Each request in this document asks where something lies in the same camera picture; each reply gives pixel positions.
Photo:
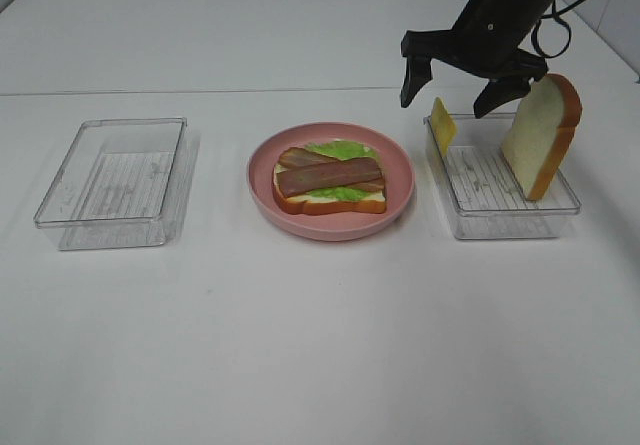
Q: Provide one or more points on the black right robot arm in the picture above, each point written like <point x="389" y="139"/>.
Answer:
<point x="484" y="41"/>

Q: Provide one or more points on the clear plastic tray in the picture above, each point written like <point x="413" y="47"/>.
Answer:
<point x="123" y="183"/>
<point x="480" y="195"/>

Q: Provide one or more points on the bacon strip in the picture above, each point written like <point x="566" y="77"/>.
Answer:
<point x="297" y="181"/>
<point x="295" y="157"/>

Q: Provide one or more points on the bread slice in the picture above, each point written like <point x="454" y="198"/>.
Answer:
<point x="309" y="205"/>
<point x="541" y="133"/>

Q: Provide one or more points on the right clear plastic tray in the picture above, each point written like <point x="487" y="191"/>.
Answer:
<point x="480" y="195"/>

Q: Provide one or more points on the pink round plate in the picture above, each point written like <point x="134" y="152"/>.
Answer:
<point x="395" y="163"/>

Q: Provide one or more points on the green lettuce leaf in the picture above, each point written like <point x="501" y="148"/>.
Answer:
<point x="344" y="150"/>

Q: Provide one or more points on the yellow cheese slice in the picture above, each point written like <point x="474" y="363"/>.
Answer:
<point x="442" y="126"/>

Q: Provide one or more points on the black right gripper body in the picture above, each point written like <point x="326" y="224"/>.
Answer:
<point x="484" y="41"/>

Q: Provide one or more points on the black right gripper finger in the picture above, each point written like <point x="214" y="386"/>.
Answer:
<point x="499" y="92"/>
<point x="418" y="73"/>

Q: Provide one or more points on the left clear plastic tray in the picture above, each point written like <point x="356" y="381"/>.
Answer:
<point x="123" y="183"/>

